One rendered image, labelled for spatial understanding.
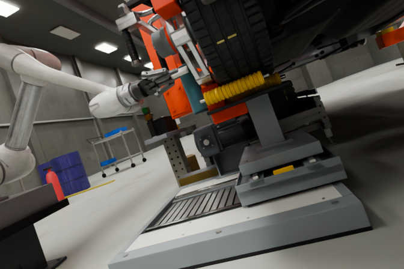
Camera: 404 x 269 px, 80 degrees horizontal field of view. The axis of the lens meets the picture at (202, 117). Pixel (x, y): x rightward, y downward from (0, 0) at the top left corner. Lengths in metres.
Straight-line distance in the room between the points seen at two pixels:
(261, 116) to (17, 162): 1.30
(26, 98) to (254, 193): 1.22
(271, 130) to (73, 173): 5.02
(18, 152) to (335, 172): 1.51
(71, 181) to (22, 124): 4.21
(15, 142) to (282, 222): 1.37
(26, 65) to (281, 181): 1.14
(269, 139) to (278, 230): 0.41
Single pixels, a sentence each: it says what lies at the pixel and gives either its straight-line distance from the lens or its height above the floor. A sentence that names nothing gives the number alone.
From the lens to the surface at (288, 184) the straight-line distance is 0.90.
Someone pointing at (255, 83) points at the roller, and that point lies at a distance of 0.97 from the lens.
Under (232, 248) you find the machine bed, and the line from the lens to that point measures 0.83.
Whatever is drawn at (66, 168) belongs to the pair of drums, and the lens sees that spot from 5.72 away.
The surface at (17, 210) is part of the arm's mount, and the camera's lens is 1.46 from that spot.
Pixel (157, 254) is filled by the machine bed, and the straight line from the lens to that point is 0.92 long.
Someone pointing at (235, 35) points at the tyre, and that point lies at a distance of 0.87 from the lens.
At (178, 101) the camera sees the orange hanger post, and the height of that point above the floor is 0.62.
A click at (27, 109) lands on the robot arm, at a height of 0.81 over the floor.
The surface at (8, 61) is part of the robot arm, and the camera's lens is 1.36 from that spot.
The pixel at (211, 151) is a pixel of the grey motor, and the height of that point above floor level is 0.26.
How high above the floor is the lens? 0.42
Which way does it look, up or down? 2 degrees up
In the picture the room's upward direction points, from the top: 21 degrees counter-clockwise
